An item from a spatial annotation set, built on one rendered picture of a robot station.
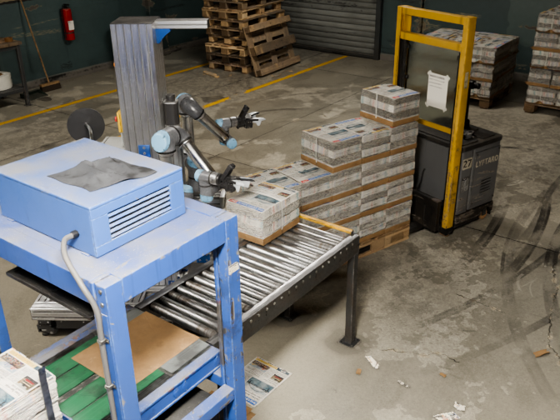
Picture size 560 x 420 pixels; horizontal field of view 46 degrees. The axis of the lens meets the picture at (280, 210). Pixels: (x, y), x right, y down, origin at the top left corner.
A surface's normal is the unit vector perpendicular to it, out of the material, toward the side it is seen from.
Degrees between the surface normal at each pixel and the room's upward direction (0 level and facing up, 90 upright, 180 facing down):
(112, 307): 90
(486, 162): 90
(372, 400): 0
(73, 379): 0
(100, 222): 90
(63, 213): 90
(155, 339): 0
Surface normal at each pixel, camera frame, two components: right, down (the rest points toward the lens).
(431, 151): -0.82, 0.26
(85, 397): -0.01, -0.90
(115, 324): 0.80, 0.26
